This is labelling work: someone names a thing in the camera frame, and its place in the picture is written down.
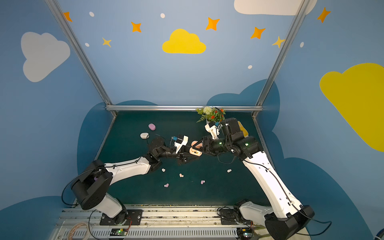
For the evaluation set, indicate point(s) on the white earbud charging case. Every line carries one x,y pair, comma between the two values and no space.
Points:
144,136

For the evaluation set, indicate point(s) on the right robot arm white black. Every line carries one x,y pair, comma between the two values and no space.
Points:
286,215

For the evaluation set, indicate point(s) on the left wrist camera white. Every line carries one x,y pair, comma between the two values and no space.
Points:
180,141

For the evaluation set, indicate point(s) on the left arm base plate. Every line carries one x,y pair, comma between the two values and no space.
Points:
132,216

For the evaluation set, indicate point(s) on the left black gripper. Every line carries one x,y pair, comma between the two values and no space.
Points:
181,154

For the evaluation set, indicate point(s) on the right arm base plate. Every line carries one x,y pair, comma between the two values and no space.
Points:
232,217

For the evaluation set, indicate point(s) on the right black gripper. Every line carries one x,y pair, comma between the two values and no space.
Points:
205,144

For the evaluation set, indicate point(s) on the white potted flower plant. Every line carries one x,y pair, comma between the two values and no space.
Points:
210,114

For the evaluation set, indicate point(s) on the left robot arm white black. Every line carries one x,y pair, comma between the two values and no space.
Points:
91,186

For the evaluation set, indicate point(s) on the yellow work glove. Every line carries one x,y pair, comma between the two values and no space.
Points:
245,132

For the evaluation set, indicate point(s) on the pink earbud charging case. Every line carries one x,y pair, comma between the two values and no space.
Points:
195,148

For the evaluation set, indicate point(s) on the purple earbud charging case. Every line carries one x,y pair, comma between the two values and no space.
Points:
152,127

